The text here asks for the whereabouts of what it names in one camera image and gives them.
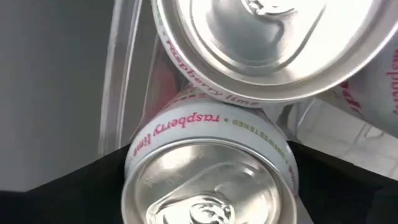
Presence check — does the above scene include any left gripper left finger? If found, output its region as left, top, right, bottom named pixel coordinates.
left=0, top=145, right=134, bottom=224

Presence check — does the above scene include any clear plastic bin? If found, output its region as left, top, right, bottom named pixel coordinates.
left=98, top=0, right=398, bottom=183

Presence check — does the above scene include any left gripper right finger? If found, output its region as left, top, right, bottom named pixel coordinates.
left=294, top=141, right=398, bottom=224

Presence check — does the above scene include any white red Spindrift can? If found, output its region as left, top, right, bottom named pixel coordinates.
left=315, top=37, right=398, bottom=139
left=151, top=0, right=398, bottom=109
left=120, top=88, right=301, bottom=224

